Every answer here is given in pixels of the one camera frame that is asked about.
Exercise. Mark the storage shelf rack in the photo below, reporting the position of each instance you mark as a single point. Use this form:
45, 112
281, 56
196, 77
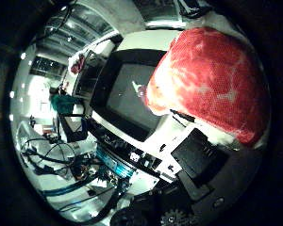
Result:
88, 75

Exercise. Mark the black frame stand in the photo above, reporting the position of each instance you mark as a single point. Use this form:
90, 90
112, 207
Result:
72, 125

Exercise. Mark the person in teal shirt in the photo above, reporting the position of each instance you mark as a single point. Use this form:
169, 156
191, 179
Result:
63, 103

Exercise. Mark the black container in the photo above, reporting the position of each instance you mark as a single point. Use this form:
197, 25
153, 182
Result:
129, 94

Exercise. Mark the teal blue box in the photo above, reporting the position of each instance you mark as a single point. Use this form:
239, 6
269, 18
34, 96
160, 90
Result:
113, 163

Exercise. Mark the red white steak plush toy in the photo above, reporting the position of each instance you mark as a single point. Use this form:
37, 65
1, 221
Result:
207, 81

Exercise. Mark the red garment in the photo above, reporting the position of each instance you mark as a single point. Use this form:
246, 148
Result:
77, 64

